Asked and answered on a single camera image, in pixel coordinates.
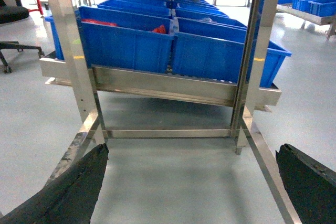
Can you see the blue plastic bin left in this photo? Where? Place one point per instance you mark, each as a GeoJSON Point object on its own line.
{"type": "Point", "coordinates": [126, 40]}

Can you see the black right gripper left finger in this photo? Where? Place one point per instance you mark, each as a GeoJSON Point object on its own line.
{"type": "Point", "coordinates": [70, 198]}

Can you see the black office chair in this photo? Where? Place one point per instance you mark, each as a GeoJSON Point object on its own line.
{"type": "Point", "coordinates": [11, 17]}

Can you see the small blue bin right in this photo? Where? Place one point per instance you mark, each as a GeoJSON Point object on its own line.
{"type": "Point", "coordinates": [321, 8]}

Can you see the stainless steel roller rack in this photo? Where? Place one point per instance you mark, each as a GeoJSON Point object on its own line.
{"type": "Point", "coordinates": [224, 174]}

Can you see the large blue plastic bin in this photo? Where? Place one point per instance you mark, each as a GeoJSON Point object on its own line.
{"type": "Point", "coordinates": [208, 50]}

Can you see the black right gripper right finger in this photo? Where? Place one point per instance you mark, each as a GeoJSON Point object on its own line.
{"type": "Point", "coordinates": [309, 184]}

